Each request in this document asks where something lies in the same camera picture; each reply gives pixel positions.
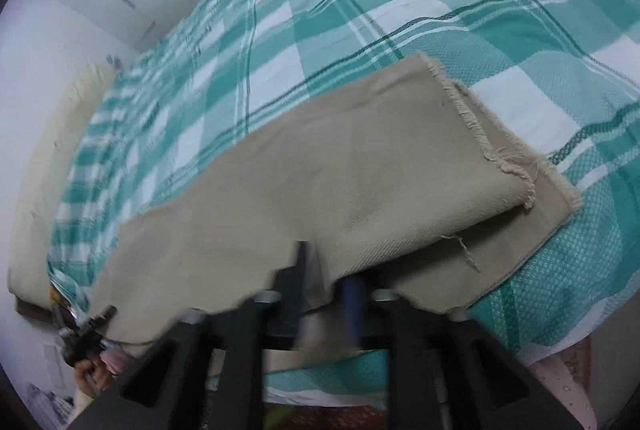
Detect pink cloth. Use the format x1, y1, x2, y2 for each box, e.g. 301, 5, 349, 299
527, 349, 598, 430

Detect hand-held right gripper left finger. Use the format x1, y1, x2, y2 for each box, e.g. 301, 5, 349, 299
65, 241, 309, 430

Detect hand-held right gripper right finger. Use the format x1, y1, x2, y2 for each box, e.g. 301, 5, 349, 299
344, 277, 587, 430

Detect green white checked blanket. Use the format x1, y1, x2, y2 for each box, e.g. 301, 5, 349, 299
46, 0, 640, 411

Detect beige pants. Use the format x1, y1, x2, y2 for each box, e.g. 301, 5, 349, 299
92, 52, 585, 372

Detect person's left hand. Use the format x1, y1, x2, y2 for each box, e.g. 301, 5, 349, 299
74, 352, 123, 400

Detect red patterned rug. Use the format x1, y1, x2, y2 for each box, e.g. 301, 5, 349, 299
262, 402, 392, 430

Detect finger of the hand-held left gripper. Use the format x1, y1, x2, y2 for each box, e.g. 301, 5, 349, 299
86, 305, 118, 327

